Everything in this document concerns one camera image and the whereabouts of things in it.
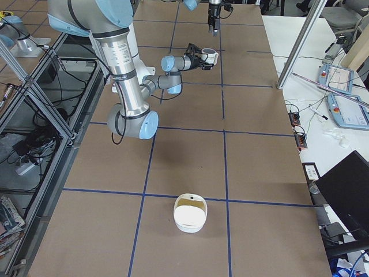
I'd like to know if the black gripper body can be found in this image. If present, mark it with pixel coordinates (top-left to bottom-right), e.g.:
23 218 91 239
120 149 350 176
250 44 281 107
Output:
208 2 221 28
184 43 205 69

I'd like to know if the white mug with handle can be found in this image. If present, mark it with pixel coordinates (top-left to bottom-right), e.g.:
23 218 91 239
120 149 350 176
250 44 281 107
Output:
201 48 219 65

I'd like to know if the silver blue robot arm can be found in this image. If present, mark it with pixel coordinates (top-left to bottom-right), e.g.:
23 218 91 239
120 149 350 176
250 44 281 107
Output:
178 0 225 36
48 1 218 139

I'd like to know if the third robot base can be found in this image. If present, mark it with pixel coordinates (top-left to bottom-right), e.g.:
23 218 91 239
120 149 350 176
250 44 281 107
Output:
1 15 42 58

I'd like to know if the orange circuit board upper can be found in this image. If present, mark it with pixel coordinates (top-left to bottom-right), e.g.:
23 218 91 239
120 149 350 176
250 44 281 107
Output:
288 111 300 127

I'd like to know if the orange circuit board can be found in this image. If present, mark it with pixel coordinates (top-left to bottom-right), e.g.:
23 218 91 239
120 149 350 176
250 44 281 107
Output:
293 132 308 151
288 111 300 127

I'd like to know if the orange circuit board lower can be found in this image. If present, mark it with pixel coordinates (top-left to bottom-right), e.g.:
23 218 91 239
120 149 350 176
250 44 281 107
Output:
293 132 308 151

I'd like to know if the upper teach pendant tablet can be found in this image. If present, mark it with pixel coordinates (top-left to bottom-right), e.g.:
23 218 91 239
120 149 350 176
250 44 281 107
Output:
318 64 354 95

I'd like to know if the teach pendant tablet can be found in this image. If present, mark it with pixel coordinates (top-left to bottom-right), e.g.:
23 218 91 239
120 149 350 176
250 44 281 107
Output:
318 64 354 95
327 93 368 130

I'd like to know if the white lidded container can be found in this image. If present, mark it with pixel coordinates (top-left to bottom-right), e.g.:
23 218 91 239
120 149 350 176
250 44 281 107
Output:
173 193 208 233

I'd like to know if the lower teach pendant tablet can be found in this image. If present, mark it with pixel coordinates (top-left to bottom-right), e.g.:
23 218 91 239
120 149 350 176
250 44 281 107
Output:
327 93 368 130

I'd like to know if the metal reacher grabber stick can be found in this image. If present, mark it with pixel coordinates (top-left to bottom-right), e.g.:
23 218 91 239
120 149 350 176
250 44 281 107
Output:
291 71 369 109

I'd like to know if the black laptop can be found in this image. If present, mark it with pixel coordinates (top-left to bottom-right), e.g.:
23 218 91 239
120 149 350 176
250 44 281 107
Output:
316 151 368 239

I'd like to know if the white power strip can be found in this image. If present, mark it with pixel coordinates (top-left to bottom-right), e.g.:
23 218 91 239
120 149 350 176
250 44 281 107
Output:
15 162 36 176

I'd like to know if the stack of magazines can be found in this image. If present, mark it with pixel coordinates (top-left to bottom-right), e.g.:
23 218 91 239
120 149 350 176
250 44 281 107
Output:
1 194 26 257

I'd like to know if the aluminium frame post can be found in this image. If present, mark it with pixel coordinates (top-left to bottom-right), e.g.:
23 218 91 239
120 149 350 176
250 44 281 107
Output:
277 0 327 89

